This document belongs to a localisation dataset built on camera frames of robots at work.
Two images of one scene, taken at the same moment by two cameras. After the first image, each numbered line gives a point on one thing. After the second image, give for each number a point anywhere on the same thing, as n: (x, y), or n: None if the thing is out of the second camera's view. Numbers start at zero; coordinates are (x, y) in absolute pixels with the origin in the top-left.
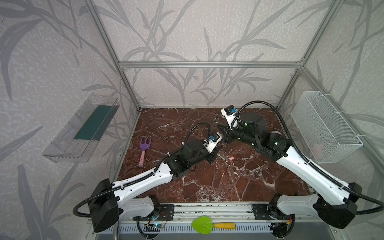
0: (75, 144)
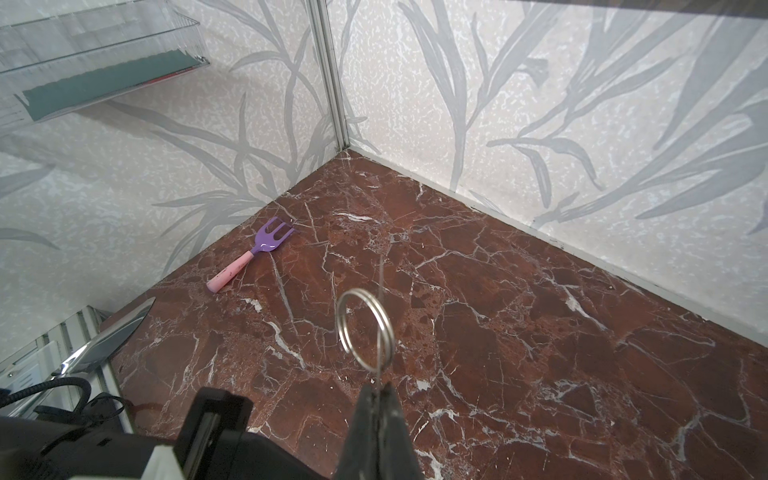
0: (57, 55)
